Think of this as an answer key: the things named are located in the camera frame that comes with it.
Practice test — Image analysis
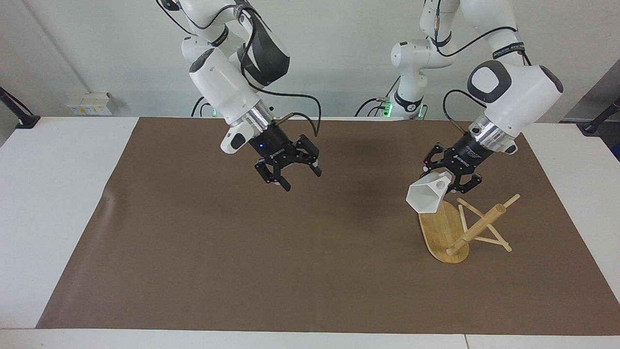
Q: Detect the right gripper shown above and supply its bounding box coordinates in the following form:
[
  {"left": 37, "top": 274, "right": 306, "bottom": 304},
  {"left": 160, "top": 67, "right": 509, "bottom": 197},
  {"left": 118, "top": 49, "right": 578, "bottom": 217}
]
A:
[{"left": 248, "top": 122, "right": 323, "bottom": 193}]

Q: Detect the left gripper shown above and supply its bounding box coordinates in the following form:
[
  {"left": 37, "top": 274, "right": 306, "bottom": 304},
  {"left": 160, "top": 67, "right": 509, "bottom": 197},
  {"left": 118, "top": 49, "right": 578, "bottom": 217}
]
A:
[{"left": 422, "top": 131, "right": 496, "bottom": 195}]

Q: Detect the white faceted cup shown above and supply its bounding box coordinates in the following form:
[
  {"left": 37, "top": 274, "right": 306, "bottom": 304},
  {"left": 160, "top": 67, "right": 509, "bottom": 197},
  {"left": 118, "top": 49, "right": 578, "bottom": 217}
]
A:
[{"left": 405, "top": 170, "right": 453, "bottom": 215}]

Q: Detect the wooden cup rack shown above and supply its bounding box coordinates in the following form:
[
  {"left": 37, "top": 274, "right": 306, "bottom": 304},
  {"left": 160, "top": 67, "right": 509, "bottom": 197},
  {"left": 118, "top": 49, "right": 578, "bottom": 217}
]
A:
[{"left": 418, "top": 193, "right": 522, "bottom": 264}]

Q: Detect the black stand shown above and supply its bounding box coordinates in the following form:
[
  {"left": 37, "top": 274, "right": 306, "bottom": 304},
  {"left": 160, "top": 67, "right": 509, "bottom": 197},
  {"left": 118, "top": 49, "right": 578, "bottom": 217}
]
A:
[
  {"left": 581, "top": 97, "right": 620, "bottom": 136},
  {"left": 0, "top": 86, "right": 41, "bottom": 129}
]

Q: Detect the black cable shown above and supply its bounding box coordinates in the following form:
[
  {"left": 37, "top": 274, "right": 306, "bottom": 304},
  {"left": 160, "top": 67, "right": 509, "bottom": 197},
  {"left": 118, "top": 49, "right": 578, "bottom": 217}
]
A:
[
  {"left": 355, "top": 96, "right": 389, "bottom": 118},
  {"left": 442, "top": 89, "right": 488, "bottom": 136},
  {"left": 240, "top": 4, "right": 322, "bottom": 138},
  {"left": 191, "top": 96, "right": 213, "bottom": 118}
]

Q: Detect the white wall socket box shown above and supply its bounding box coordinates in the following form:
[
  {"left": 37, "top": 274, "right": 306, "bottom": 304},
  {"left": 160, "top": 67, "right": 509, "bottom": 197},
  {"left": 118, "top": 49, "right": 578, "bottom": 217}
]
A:
[{"left": 66, "top": 92, "right": 113, "bottom": 116}]

